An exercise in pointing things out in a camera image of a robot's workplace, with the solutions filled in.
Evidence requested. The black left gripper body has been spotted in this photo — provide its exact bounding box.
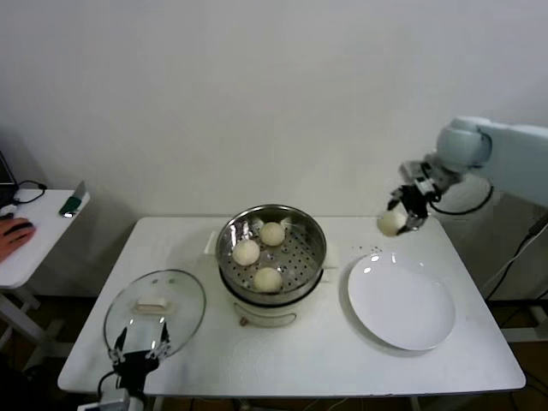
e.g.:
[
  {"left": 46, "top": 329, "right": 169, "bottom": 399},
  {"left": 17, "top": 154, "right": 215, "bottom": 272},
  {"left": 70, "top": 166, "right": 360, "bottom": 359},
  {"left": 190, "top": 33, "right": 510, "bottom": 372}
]
[{"left": 113, "top": 349, "right": 164, "bottom": 390}]

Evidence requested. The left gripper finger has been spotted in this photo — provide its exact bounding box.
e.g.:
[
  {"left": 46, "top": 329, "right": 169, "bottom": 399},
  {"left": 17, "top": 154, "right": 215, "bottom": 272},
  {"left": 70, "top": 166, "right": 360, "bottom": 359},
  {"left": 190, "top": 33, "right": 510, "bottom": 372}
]
[
  {"left": 109, "top": 327, "right": 128, "bottom": 363},
  {"left": 146, "top": 323, "right": 170, "bottom": 360}
]

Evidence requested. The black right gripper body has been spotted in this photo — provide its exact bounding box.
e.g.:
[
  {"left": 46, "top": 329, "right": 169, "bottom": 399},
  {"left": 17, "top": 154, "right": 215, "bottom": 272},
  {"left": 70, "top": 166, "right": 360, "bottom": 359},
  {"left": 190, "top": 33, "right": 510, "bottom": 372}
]
[{"left": 396, "top": 170, "right": 463, "bottom": 220}]

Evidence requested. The white steamed baozi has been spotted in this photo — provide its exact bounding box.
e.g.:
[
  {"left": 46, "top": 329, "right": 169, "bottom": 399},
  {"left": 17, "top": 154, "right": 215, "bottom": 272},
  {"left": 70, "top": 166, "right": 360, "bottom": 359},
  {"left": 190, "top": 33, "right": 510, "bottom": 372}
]
[
  {"left": 232, "top": 239, "right": 261, "bottom": 267},
  {"left": 253, "top": 266, "right": 283, "bottom": 294},
  {"left": 377, "top": 211, "right": 407, "bottom": 239},
  {"left": 259, "top": 221, "right": 286, "bottom": 248}
]

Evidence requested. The round glass pot lid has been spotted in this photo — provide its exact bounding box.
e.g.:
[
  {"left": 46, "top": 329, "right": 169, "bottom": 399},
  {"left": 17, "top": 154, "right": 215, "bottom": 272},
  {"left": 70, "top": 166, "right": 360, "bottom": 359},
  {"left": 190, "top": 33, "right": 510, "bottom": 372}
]
[{"left": 103, "top": 268, "right": 208, "bottom": 365}]

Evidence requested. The perforated steel steamer basket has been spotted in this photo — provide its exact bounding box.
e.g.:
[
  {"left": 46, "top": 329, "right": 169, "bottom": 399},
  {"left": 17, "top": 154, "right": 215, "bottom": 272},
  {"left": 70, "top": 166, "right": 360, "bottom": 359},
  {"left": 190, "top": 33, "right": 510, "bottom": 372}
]
[{"left": 216, "top": 204, "right": 329, "bottom": 296}]

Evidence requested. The bare person hand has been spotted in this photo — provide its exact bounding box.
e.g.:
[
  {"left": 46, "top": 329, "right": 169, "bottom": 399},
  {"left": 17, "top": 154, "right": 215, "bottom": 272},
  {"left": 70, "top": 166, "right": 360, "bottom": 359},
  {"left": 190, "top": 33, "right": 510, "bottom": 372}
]
[{"left": 0, "top": 217, "right": 36, "bottom": 263}]

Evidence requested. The round white plate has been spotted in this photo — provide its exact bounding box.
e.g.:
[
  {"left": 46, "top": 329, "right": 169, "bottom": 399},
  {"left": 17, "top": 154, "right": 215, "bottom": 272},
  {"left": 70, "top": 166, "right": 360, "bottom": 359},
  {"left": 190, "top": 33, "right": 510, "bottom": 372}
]
[{"left": 347, "top": 252, "right": 457, "bottom": 352}]

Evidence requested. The laptop screen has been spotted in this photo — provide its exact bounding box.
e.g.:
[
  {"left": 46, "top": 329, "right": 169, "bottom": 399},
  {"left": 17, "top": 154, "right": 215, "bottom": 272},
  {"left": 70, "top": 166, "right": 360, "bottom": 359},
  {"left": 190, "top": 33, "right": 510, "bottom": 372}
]
[{"left": 0, "top": 147, "right": 18, "bottom": 206}]

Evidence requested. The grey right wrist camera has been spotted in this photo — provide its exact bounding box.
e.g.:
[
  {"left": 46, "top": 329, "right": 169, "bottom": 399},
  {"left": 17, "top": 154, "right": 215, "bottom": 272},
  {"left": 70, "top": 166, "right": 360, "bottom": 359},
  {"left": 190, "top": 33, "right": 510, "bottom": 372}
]
[{"left": 400, "top": 160, "right": 426, "bottom": 182}]

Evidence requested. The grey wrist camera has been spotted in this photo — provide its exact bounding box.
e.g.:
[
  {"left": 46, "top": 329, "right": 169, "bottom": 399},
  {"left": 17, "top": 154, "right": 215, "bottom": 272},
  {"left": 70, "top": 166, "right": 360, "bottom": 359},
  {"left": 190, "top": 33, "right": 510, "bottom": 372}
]
[
  {"left": 400, "top": 160, "right": 426, "bottom": 182},
  {"left": 98, "top": 389, "right": 129, "bottom": 411}
]

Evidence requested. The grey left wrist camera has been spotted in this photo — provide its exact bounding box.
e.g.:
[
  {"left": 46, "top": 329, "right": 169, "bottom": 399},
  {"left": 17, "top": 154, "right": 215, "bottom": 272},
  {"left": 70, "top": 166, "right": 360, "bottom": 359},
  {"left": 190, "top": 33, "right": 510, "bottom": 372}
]
[{"left": 98, "top": 389, "right": 129, "bottom": 411}]

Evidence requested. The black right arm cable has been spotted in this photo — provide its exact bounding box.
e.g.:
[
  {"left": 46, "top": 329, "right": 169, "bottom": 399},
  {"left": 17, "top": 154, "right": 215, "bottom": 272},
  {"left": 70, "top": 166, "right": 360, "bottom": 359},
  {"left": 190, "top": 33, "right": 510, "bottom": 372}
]
[{"left": 429, "top": 182, "right": 494, "bottom": 216}]

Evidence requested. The black power cable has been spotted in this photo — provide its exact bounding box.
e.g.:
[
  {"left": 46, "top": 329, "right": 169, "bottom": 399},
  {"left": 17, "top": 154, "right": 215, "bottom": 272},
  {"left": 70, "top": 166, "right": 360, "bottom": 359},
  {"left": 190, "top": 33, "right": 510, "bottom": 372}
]
[{"left": 483, "top": 211, "right": 548, "bottom": 301}]

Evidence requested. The green handled scraper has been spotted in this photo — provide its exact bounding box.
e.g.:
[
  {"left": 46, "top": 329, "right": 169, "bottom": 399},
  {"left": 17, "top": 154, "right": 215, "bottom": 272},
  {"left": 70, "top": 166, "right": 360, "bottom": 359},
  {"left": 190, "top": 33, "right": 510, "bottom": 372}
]
[{"left": 58, "top": 179, "right": 92, "bottom": 218}]

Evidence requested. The thin black looped cable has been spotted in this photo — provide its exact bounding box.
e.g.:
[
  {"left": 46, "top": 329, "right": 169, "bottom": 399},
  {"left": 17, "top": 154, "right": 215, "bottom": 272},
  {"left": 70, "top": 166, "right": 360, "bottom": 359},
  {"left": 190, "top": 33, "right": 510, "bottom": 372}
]
[{"left": 12, "top": 179, "right": 48, "bottom": 206}]

